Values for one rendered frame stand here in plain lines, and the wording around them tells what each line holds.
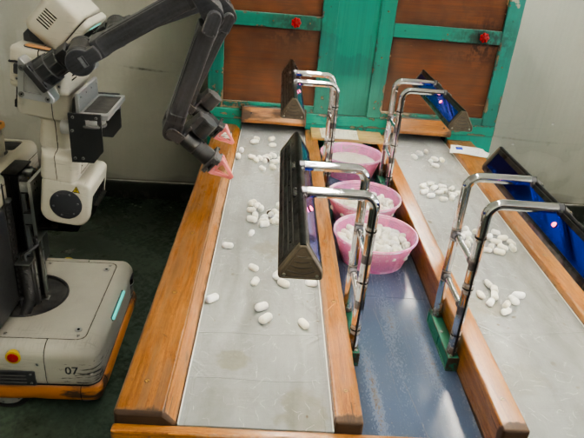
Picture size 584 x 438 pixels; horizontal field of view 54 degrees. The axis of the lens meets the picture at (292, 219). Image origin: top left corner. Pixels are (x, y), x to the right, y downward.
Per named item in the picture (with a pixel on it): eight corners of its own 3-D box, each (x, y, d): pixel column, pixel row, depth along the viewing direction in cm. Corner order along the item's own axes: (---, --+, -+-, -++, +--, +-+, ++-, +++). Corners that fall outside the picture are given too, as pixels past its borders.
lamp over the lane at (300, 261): (277, 279, 101) (280, 242, 98) (279, 155, 156) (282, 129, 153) (322, 282, 101) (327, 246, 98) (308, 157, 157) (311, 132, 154)
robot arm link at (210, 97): (177, 96, 224) (179, 107, 218) (196, 76, 220) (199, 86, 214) (201, 112, 231) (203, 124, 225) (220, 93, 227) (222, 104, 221)
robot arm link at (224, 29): (220, -2, 203) (224, 11, 195) (235, 5, 205) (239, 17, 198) (174, 97, 225) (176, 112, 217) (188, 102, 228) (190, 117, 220)
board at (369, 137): (311, 140, 256) (311, 137, 256) (309, 129, 270) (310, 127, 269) (384, 144, 258) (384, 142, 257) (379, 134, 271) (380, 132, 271)
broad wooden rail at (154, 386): (117, 480, 115) (111, 411, 107) (215, 159, 277) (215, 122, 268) (177, 482, 115) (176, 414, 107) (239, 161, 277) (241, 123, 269)
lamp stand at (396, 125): (382, 201, 224) (401, 88, 204) (374, 181, 242) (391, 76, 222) (430, 204, 225) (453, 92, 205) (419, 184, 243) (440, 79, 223)
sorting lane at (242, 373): (176, 433, 109) (176, 424, 108) (241, 133, 271) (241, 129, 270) (333, 440, 110) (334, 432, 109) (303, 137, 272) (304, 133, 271)
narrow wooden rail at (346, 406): (329, 462, 113) (335, 421, 108) (302, 150, 275) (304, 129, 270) (356, 464, 114) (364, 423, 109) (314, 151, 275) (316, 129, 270)
